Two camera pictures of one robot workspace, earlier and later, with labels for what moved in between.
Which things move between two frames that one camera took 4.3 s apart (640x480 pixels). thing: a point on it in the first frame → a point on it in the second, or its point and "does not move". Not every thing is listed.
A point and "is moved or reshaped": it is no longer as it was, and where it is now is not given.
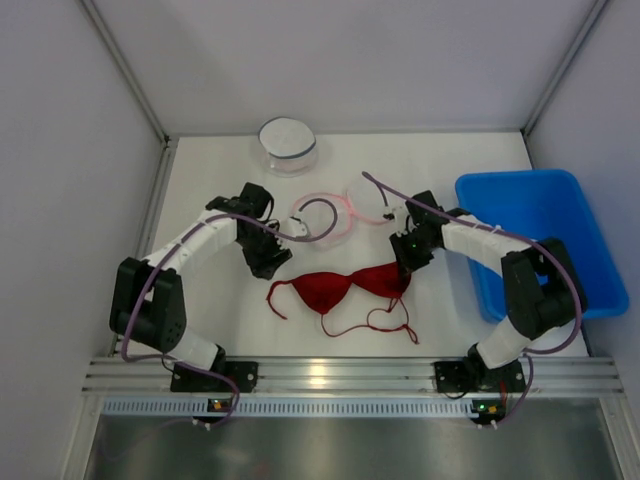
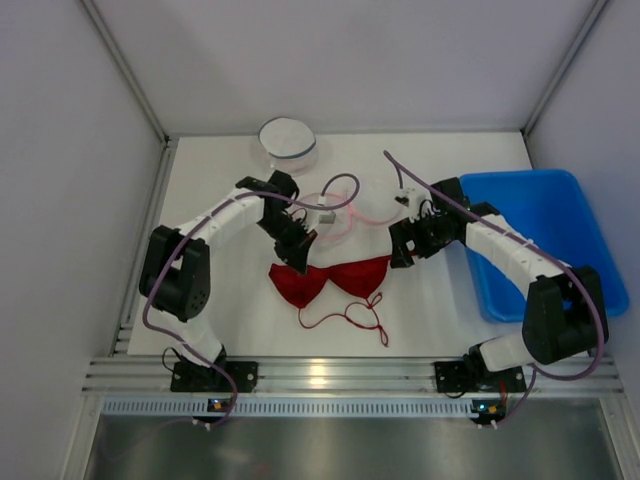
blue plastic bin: (547, 205) does not move
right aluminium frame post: (527, 128) does not move
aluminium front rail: (351, 376) does not move
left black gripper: (267, 257) → (293, 241)
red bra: (370, 298) is moved or reshaped
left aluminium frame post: (169, 142) does not move
